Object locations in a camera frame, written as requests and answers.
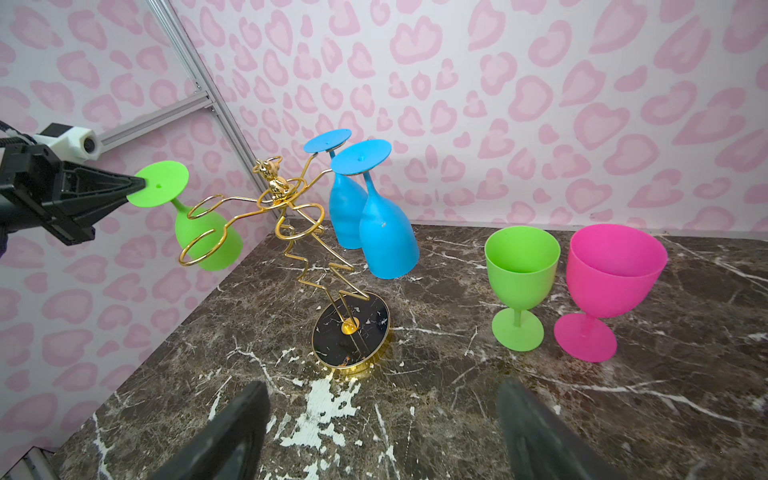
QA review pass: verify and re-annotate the aluminium frame left post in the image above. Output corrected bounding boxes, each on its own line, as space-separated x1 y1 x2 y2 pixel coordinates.
146 0 267 193

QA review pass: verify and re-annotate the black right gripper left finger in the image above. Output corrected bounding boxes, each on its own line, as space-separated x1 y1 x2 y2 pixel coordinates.
151 381 271 479

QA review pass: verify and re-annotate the gold wire glass rack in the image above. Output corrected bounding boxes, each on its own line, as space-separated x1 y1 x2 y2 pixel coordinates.
178 155 392 370

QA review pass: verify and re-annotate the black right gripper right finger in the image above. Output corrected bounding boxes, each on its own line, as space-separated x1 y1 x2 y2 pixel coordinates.
497 379 625 479

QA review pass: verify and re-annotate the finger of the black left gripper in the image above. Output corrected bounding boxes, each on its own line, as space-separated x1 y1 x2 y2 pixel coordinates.
56 161 146 207
47 200 120 246

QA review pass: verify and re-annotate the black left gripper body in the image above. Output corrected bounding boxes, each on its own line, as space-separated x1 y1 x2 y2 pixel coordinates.
1 144 66 237

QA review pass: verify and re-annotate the blue wine glass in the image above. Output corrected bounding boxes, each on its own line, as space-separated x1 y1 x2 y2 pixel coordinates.
303 129 367 250
331 139 420 279

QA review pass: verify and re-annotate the aluminium frame left diagonal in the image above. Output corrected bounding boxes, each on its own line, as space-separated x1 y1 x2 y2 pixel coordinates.
99 91 213 152

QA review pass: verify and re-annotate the green wine glass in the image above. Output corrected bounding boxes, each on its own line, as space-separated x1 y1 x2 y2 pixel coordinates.
484 226 561 352
127 160 243 272

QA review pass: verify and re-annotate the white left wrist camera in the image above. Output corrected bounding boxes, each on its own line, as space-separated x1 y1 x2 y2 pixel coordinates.
32 123 103 164

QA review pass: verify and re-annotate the magenta wine glass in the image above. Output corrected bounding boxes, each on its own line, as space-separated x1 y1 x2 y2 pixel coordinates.
554 224 668 363

